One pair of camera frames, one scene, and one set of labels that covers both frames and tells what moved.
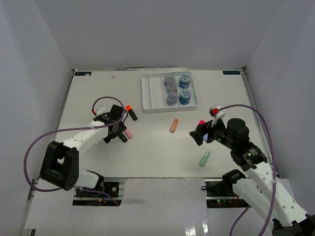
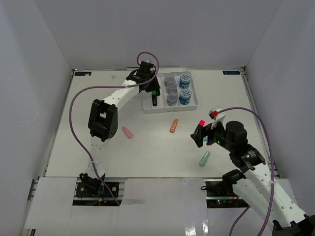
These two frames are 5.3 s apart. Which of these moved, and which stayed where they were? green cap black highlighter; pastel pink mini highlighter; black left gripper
Moved: green cap black highlighter; black left gripper
Stayed: pastel pink mini highlighter
